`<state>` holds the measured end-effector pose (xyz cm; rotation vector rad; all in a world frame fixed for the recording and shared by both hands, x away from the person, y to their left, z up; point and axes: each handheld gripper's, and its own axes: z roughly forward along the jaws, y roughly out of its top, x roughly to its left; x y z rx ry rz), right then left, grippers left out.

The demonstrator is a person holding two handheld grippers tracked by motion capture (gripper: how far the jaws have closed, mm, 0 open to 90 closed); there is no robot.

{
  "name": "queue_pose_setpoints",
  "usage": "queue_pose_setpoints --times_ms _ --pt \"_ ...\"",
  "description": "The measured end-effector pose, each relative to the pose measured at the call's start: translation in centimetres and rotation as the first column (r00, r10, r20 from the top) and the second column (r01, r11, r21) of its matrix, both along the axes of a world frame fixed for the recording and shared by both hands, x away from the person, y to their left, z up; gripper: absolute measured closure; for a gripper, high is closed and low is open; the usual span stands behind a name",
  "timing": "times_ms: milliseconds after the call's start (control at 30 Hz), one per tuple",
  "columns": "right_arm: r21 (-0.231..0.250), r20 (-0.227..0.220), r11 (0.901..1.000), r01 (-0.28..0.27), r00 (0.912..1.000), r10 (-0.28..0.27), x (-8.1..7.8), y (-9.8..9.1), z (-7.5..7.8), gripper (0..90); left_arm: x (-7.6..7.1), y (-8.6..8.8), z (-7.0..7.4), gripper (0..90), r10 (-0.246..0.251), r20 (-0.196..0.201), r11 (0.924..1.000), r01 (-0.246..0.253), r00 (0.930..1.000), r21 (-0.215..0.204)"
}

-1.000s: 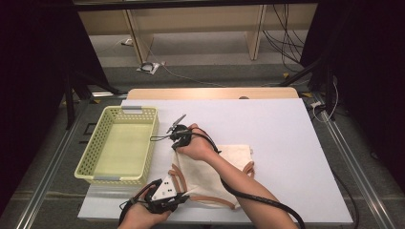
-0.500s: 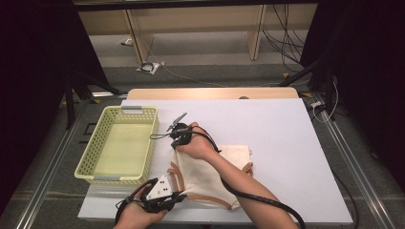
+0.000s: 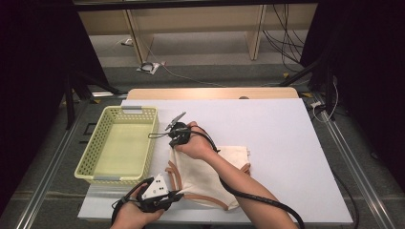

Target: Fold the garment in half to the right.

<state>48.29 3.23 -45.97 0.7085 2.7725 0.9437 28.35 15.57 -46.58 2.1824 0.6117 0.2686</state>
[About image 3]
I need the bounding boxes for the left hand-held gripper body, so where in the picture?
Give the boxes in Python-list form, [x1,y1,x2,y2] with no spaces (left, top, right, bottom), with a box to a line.
[137,173,176,214]

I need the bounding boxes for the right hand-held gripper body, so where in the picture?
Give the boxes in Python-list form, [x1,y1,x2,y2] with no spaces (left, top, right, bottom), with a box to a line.
[164,112,193,147]

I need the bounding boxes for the white garment with brown trim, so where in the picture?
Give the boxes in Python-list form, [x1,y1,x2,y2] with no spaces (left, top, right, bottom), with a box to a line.
[165,145,252,212]

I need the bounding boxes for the light green perforated plastic basket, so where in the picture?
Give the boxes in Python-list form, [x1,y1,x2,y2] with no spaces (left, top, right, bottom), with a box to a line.
[74,105,160,186]

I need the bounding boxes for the person's right hand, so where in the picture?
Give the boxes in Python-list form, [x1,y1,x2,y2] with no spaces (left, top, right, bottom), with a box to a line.
[173,120,218,161]

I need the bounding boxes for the person's left hand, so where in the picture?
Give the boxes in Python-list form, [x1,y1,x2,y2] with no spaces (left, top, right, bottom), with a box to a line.
[110,185,165,229]

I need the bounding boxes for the white table cover board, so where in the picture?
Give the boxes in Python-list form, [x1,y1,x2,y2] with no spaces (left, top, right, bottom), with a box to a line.
[76,98,353,225]

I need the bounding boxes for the black metal stand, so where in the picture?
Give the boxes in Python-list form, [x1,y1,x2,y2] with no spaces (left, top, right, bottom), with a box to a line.
[278,56,337,122]
[63,71,128,131]

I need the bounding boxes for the beige wooden shelf unit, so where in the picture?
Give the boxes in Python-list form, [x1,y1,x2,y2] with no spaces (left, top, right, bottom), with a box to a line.
[77,3,319,65]

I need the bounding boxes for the black curtain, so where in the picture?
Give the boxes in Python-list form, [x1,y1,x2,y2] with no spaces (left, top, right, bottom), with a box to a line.
[0,0,111,211]
[300,0,405,192]

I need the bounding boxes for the thin black wire loop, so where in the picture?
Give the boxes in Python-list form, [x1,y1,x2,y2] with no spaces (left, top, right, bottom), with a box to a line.
[147,131,175,140]

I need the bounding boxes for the thin white floor cable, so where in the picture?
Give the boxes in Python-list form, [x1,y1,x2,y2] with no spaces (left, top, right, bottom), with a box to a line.
[139,31,228,89]

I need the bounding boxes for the clear bag with black cable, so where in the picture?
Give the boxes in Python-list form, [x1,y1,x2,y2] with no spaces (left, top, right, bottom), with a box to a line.
[137,61,167,76]

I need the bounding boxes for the short aluminium rail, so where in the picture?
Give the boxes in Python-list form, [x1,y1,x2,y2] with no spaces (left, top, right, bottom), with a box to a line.
[90,91,128,98]

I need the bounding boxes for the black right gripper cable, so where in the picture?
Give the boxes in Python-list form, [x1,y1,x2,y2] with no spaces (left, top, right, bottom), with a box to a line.
[187,124,306,229]

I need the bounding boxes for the aluminium floor rail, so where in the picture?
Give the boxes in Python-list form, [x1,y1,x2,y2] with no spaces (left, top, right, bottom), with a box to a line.
[313,94,397,229]
[13,104,94,229]

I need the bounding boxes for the white cable with plug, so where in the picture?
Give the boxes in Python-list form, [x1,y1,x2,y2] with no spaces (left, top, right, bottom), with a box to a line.
[309,75,339,123]

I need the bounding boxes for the bundle of black cables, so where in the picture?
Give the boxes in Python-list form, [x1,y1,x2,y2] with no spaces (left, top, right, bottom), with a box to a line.
[262,3,305,73]

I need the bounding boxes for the black floor cable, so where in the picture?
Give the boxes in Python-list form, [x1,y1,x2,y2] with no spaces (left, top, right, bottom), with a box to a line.
[330,171,361,229]

